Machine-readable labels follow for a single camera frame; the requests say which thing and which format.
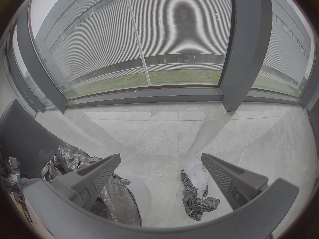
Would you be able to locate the white trash bin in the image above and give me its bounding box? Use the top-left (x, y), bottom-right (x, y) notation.
top-left (127, 176), bottom-right (151, 228)

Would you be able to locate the window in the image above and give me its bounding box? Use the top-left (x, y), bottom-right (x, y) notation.
top-left (0, 0), bottom-right (319, 115)

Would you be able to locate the crumpled black plastic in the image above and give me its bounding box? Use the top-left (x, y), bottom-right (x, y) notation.
top-left (181, 169), bottom-right (221, 222)

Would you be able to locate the black plastic bag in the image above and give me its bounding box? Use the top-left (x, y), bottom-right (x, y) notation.
top-left (41, 143), bottom-right (143, 227)

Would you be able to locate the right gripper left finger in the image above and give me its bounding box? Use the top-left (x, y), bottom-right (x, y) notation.
top-left (53, 153), bottom-right (122, 212)

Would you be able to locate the clear printed wrapper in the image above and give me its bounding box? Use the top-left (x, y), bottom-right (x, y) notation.
top-left (184, 163), bottom-right (210, 201)

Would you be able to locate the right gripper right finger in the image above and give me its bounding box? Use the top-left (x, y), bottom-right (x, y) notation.
top-left (201, 153), bottom-right (269, 211)

